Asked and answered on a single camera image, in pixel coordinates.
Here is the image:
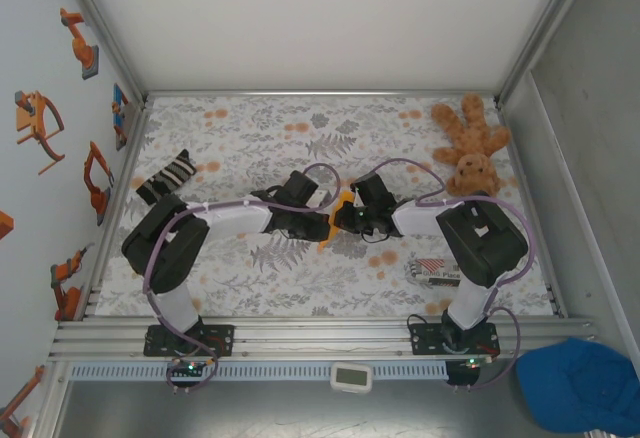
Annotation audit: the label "orange paper sheet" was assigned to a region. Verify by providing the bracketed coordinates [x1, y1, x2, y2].
[317, 192, 357, 252]

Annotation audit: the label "floral print tablecloth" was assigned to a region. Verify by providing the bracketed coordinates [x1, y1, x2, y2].
[94, 95, 556, 318]

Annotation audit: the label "small printed cardboard box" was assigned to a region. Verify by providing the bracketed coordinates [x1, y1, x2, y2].
[407, 256, 464, 289]

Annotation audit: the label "brown teddy bear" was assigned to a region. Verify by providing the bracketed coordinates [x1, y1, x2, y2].
[430, 92, 513, 198]

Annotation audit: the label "black white striped sock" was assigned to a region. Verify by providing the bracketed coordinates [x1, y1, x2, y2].
[134, 148, 198, 205]

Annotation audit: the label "white digital timer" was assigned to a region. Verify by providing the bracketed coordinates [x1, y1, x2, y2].
[328, 361, 374, 394]

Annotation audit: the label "blue cap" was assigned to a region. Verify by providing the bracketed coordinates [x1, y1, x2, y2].
[514, 336, 640, 435]

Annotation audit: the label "thin black camera cable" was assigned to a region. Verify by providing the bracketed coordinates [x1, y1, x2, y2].
[359, 227, 392, 246]

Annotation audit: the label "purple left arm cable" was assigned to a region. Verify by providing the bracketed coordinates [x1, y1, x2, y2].
[142, 161, 342, 398]

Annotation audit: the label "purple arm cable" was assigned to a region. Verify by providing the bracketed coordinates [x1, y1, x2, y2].
[372, 157, 535, 393]
[142, 161, 342, 398]

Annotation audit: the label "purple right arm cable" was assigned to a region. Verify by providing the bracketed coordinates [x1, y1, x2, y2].
[372, 157, 535, 393]

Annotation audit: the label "wide aluminium table rail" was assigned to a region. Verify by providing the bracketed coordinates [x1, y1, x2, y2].
[48, 313, 599, 362]

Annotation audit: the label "thin aluminium frame rail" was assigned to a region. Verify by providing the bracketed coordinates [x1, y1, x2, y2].
[144, 89, 501, 100]

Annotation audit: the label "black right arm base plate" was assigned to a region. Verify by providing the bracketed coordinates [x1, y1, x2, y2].
[408, 321, 499, 357]

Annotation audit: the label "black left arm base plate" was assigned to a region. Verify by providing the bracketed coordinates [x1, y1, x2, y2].
[143, 323, 236, 358]

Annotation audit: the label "white slotted cable duct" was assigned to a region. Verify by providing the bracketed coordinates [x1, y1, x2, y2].
[69, 361, 449, 382]

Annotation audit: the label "aluminium side rail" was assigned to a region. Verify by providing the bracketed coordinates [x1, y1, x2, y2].
[494, 96, 569, 320]
[79, 100, 154, 322]

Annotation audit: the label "blue orange machine wall sticker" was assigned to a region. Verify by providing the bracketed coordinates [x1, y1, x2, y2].
[110, 82, 131, 153]

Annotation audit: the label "aluminium frame post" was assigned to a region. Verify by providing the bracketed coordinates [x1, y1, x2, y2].
[57, 0, 150, 104]
[497, 0, 600, 104]

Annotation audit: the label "orange gripper wall sticker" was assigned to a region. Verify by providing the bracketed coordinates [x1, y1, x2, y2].
[13, 90, 67, 177]
[0, 365, 47, 437]

